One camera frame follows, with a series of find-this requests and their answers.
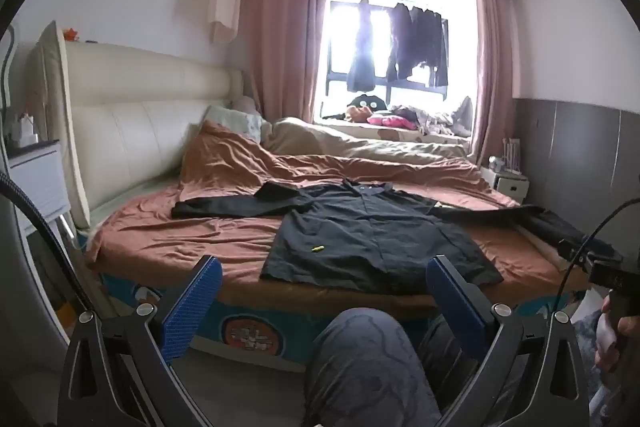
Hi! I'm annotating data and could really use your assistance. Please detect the pale green pillow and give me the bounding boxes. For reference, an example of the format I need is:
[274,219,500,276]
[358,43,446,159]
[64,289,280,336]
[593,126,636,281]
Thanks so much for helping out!
[205,105,271,142]

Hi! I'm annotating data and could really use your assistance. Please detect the black plush toy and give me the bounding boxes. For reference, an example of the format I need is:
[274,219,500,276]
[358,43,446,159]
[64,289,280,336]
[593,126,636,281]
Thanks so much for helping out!
[348,93,388,112]

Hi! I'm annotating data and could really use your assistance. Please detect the black shirt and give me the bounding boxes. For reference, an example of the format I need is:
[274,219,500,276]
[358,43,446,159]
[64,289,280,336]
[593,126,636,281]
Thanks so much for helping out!
[171,178,553,294]

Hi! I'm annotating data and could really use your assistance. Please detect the person's right hand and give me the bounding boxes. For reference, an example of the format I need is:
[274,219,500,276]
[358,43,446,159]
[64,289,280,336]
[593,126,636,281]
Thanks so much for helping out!
[595,294,640,375]

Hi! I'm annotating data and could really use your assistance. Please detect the black hanging garment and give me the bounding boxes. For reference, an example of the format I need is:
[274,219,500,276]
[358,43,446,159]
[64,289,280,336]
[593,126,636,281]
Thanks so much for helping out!
[407,6,449,88]

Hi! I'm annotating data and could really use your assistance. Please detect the grey nightstand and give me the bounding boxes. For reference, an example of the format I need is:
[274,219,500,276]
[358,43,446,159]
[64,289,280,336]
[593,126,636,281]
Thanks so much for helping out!
[7,139,71,228]

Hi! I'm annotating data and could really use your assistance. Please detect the white bottle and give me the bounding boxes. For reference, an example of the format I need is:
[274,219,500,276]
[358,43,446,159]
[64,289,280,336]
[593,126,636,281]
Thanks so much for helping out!
[12,112,40,145]

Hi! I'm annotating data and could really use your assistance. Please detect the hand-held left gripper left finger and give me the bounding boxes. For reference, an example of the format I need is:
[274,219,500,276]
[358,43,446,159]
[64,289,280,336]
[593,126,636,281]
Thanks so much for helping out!
[57,255,223,427]

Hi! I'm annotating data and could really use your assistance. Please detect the dark purple hanging garment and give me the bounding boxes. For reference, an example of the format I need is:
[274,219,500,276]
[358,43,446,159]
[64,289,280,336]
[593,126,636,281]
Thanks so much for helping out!
[386,2,416,80]

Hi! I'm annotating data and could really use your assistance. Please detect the white rack with rods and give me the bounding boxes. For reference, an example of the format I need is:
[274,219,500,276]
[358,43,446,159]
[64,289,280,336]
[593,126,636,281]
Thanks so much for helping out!
[500,137,523,175]

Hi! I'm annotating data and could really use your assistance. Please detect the brown blanket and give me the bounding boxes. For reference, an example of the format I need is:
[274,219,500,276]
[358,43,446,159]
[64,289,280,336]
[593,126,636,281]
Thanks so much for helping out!
[85,119,591,308]

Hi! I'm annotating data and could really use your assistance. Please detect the person's left leg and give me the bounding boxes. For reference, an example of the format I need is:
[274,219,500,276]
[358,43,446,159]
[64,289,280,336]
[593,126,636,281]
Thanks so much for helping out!
[302,307,441,427]

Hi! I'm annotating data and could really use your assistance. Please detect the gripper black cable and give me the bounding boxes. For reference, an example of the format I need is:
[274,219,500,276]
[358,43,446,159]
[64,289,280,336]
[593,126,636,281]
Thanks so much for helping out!
[552,197,640,315]
[0,171,101,323]

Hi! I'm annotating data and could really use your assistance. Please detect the pink curtain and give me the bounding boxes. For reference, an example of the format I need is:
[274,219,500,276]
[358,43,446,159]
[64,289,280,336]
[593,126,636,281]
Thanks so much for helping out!
[242,0,331,125]
[470,0,513,162]

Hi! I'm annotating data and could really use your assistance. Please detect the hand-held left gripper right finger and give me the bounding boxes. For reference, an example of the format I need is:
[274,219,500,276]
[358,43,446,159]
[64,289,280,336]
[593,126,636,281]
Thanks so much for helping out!
[426,255,591,427]

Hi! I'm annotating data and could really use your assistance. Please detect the black framed window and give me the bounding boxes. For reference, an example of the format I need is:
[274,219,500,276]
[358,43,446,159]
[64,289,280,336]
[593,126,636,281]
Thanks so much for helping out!
[320,0,478,122]

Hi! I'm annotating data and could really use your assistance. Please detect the dark hanging trousers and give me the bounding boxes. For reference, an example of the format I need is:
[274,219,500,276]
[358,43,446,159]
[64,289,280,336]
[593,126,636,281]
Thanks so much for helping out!
[346,0,377,92]

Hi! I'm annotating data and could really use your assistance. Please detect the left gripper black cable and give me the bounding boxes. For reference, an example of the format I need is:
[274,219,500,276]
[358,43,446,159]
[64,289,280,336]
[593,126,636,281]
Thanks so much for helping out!
[0,171,101,323]

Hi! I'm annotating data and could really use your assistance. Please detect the pink cushion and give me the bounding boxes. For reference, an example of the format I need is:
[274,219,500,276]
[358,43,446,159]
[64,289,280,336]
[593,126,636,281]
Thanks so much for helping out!
[367,114,418,131]

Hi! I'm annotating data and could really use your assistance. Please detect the small white nightstand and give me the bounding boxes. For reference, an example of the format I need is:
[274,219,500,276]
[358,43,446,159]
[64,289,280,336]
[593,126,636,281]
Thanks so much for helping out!
[480,167,530,206]

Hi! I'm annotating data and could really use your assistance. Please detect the dark clothes pile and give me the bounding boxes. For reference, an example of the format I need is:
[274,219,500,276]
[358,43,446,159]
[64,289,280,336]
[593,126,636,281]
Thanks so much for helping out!
[520,206,616,260]

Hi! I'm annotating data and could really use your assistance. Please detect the cream padded headboard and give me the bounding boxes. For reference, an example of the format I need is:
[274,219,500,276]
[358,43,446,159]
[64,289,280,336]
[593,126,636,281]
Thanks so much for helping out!
[27,21,246,228]

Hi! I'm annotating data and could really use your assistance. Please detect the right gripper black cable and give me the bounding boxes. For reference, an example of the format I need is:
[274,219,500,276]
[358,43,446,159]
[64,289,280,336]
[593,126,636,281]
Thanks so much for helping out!
[552,197,640,315]

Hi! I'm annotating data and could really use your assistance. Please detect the pile of clothes on windowsill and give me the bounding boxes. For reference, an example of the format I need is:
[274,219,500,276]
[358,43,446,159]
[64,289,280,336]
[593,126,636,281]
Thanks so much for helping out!
[390,97,473,138]

